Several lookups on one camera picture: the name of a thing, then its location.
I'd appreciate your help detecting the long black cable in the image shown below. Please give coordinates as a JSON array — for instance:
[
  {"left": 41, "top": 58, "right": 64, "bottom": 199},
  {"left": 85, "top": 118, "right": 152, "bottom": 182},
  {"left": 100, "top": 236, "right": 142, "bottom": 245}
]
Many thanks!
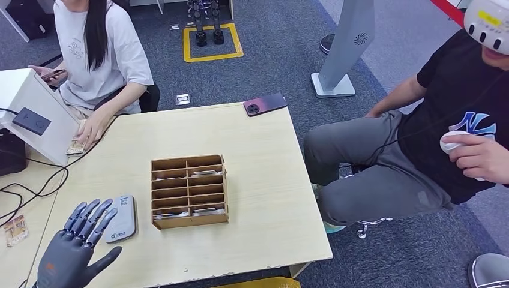
[{"left": 0, "top": 114, "right": 120, "bottom": 200}]

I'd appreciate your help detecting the red barrier strip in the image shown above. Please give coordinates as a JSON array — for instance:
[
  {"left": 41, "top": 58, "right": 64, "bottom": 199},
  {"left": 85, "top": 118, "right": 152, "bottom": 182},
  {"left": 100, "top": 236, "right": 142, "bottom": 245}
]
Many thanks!
[{"left": 429, "top": 0, "right": 466, "bottom": 28}]

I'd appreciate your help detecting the black desk cable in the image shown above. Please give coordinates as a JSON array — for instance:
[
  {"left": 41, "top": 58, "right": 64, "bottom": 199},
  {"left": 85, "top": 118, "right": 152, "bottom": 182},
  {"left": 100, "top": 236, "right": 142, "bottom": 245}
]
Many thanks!
[{"left": 0, "top": 190, "right": 25, "bottom": 228}]

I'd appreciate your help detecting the wooden card organizer box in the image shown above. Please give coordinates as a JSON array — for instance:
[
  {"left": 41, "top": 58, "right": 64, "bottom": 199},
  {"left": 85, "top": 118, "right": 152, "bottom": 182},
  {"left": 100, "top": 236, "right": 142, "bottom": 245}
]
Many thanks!
[{"left": 150, "top": 154, "right": 229, "bottom": 230}]

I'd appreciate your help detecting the dark smartphone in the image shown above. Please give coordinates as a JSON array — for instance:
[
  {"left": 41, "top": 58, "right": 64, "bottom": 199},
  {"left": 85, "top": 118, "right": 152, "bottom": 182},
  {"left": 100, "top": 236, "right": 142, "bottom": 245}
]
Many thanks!
[{"left": 40, "top": 69, "right": 67, "bottom": 82}]

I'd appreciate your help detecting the black equipment case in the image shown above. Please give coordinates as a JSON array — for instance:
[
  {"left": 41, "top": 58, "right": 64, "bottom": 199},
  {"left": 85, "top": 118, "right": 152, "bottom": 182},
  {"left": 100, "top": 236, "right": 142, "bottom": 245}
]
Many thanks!
[{"left": 5, "top": 0, "right": 52, "bottom": 41}]

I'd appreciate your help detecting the pink black smartphone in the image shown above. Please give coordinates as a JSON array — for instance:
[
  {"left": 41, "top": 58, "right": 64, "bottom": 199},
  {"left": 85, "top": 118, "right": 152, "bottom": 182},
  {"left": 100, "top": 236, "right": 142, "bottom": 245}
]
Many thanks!
[{"left": 243, "top": 92, "right": 288, "bottom": 118}]

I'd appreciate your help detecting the grey shoe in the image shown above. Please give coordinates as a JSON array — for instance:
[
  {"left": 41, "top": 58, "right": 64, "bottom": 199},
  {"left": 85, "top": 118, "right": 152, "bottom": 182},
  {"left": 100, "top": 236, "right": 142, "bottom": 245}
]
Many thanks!
[{"left": 468, "top": 253, "right": 509, "bottom": 288}]

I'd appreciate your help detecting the white VR headset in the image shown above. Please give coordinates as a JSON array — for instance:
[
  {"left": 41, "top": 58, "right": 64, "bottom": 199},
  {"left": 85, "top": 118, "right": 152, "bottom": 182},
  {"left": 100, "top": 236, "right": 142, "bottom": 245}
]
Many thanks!
[{"left": 463, "top": 0, "right": 509, "bottom": 56}]

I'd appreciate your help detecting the black office chair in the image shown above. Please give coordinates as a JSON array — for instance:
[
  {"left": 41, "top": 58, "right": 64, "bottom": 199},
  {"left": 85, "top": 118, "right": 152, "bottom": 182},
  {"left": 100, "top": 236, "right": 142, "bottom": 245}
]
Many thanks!
[{"left": 93, "top": 83, "right": 161, "bottom": 113}]

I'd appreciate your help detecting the chrome chair base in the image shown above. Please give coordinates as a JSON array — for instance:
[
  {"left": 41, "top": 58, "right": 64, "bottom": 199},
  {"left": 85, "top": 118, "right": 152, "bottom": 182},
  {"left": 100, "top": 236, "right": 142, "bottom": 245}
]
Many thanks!
[{"left": 355, "top": 216, "right": 394, "bottom": 240}]

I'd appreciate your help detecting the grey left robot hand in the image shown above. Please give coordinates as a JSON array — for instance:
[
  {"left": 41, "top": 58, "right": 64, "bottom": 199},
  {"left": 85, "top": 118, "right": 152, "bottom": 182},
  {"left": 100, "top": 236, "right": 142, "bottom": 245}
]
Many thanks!
[{"left": 35, "top": 199, "right": 123, "bottom": 288}]

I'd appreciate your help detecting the grey card reader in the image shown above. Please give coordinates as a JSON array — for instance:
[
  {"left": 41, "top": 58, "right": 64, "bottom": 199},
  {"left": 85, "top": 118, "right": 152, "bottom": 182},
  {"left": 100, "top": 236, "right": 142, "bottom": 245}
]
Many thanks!
[{"left": 104, "top": 194, "right": 138, "bottom": 244}]

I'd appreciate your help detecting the person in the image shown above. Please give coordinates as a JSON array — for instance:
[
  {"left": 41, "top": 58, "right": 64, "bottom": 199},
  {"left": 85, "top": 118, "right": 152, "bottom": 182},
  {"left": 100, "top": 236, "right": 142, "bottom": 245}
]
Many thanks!
[
  {"left": 303, "top": 28, "right": 509, "bottom": 235},
  {"left": 28, "top": 0, "right": 161, "bottom": 151}
]

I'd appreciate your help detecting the black headset cable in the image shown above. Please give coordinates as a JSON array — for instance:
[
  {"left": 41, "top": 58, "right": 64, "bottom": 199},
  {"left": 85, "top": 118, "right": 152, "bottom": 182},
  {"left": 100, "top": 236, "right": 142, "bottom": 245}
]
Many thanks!
[{"left": 340, "top": 71, "right": 509, "bottom": 170}]

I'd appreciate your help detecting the grey floor stand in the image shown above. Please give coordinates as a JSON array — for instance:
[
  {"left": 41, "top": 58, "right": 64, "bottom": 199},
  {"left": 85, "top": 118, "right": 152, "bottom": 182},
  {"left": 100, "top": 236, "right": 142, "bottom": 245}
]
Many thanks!
[{"left": 310, "top": 0, "right": 375, "bottom": 98}]

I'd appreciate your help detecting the yellow object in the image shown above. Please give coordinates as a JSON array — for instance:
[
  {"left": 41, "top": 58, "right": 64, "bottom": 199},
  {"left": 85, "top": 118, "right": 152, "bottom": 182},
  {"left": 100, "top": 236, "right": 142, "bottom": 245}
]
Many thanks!
[{"left": 212, "top": 277, "right": 302, "bottom": 288}]

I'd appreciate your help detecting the autumn print hotel card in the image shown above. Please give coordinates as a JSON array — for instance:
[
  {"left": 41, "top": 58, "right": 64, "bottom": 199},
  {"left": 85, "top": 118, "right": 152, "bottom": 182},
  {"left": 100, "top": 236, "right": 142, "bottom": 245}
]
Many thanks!
[{"left": 3, "top": 215, "right": 30, "bottom": 248}]

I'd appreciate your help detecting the white desk shelf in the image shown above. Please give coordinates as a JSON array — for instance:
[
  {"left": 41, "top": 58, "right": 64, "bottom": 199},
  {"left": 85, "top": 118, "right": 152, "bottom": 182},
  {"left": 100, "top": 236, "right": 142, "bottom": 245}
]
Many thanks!
[{"left": 0, "top": 68, "right": 80, "bottom": 167}]

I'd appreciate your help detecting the white handheld controller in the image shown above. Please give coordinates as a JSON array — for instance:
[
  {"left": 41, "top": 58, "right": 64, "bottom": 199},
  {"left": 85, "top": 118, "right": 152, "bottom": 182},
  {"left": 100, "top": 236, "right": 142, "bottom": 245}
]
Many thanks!
[{"left": 439, "top": 130, "right": 488, "bottom": 182}]

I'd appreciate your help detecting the person's left hand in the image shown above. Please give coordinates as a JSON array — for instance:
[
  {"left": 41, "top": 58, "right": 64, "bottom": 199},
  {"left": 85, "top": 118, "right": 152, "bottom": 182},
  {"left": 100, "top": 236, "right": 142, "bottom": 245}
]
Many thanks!
[
  {"left": 451, "top": 134, "right": 509, "bottom": 185},
  {"left": 73, "top": 109, "right": 110, "bottom": 151}
]

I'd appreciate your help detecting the stack of hotel cards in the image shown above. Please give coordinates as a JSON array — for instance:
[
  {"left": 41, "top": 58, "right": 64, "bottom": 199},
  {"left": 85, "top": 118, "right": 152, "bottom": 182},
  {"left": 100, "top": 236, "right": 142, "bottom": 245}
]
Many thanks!
[{"left": 65, "top": 137, "right": 86, "bottom": 156}]

